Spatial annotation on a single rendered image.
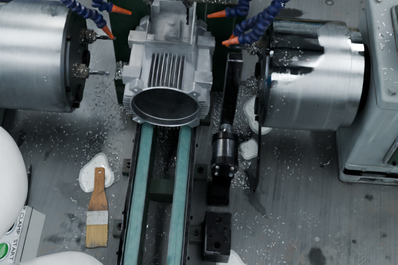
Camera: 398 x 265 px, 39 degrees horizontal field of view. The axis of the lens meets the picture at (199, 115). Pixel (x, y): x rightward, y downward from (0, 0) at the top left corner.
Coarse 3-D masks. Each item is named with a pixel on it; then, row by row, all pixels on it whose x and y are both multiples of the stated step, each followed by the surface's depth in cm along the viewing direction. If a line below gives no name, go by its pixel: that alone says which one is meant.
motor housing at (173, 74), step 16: (208, 32) 133; (144, 48) 128; (144, 64) 124; (160, 64) 122; (176, 64) 122; (192, 64) 125; (208, 64) 128; (144, 80) 121; (160, 80) 120; (176, 80) 120; (192, 80) 123; (128, 96) 123; (144, 96) 133; (160, 96) 136; (176, 96) 136; (208, 96) 126; (128, 112) 129; (144, 112) 131; (160, 112) 133; (176, 112) 133; (192, 112) 130
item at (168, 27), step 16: (160, 0) 125; (160, 16) 127; (176, 16) 127; (192, 16) 126; (160, 32) 124; (176, 32) 122; (192, 32) 121; (160, 48) 121; (176, 48) 120; (192, 48) 123
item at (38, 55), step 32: (0, 0) 123; (32, 0) 124; (0, 32) 117; (32, 32) 117; (64, 32) 117; (0, 64) 117; (32, 64) 117; (64, 64) 118; (0, 96) 121; (32, 96) 121; (64, 96) 121
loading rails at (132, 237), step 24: (144, 144) 132; (192, 144) 131; (144, 168) 128; (192, 168) 128; (144, 192) 125; (168, 192) 133; (144, 216) 125; (120, 240) 118; (144, 240) 130; (192, 240) 130; (120, 264) 116; (168, 264) 117
